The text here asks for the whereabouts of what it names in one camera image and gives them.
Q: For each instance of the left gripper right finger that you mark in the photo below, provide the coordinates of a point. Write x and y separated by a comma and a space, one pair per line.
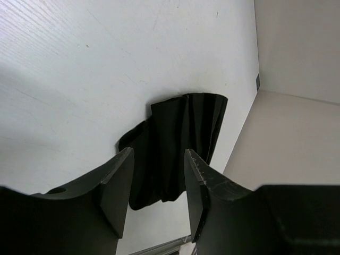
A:
226, 218

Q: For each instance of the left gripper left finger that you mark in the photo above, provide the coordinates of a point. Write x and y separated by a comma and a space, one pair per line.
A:
84, 216

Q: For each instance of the black pleated skirt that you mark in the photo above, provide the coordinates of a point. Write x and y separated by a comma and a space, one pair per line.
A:
191, 121

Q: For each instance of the right blue corner label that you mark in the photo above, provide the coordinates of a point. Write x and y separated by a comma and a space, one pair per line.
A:
258, 82

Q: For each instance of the aluminium front rail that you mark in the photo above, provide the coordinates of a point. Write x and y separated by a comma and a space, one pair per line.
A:
171, 247

